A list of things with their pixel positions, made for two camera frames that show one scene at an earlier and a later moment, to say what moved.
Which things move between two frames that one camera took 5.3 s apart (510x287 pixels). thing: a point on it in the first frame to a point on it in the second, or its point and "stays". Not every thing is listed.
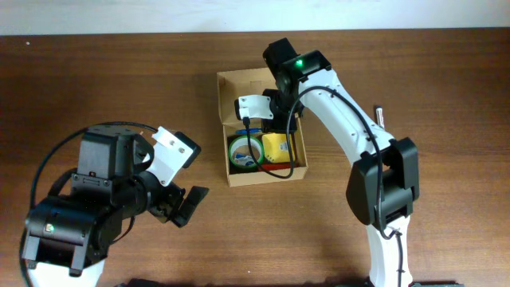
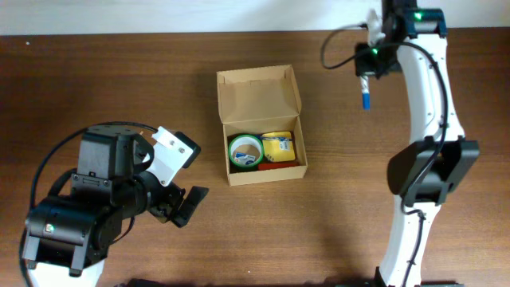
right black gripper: (284, 120) to (367, 64)
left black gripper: (175, 203) stays
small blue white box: (244, 159) stays
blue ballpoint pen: (251, 131) to (281, 139)
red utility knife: (272, 167) stays
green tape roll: (243, 140) stays
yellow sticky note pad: (276, 147) stays
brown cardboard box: (233, 84) stays
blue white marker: (379, 116) to (366, 92)
